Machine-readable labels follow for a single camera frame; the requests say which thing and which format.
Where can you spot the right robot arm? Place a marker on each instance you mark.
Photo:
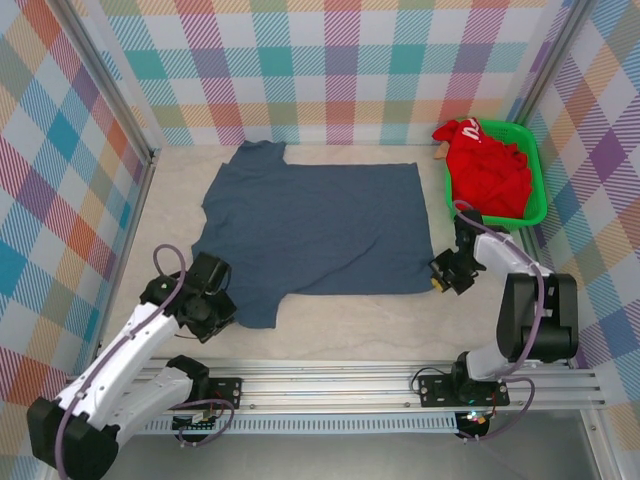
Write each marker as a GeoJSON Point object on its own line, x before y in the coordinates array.
{"type": "Point", "coordinates": [540, 310]}

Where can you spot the brown cardboard tag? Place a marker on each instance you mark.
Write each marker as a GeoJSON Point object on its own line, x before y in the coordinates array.
{"type": "Point", "coordinates": [441, 151]}

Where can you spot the aluminium frame post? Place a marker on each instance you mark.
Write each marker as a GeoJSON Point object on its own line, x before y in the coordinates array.
{"type": "Point", "coordinates": [107, 85]}
{"type": "Point", "coordinates": [550, 60]}

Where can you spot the red t-shirt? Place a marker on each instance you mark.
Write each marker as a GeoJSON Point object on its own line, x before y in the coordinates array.
{"type": "Point", "coordinates": [485, 175]}

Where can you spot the blue t-shirt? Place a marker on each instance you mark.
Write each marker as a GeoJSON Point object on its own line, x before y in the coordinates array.
{"type": "Point", "coordinates": [320, 225]}

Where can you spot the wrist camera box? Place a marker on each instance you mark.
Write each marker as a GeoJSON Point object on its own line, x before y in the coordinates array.
{"type": "Point", "coordinates": [442, 264]}
{"type": "Point", "coordinates": [210, 272]}

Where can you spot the green plastic laundry basket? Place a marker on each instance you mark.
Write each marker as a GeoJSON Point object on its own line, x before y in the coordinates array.
{"type": "Point", "coordinates": [535, 165]}

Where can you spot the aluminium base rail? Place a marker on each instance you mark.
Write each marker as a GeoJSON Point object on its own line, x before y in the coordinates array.
{"type": "Point", "coordinates": [325, 390]}

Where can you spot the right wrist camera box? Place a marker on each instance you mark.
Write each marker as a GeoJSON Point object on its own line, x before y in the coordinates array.
{"type": "Point", "coordinates": [442, 264]}

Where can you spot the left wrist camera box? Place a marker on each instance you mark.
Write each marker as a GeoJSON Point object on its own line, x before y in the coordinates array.
{"type": "Point", "coordinates": [210, 272]}

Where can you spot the small black controller board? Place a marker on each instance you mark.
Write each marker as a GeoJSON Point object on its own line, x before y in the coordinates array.
{"type": "Point", "coordinates": [192, 422]}
{"type": "Point", "coordinates": [477, 422]}

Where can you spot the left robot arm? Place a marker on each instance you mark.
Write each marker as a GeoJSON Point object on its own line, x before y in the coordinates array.
{"type": "Point", "coordinates": [125, 345]}

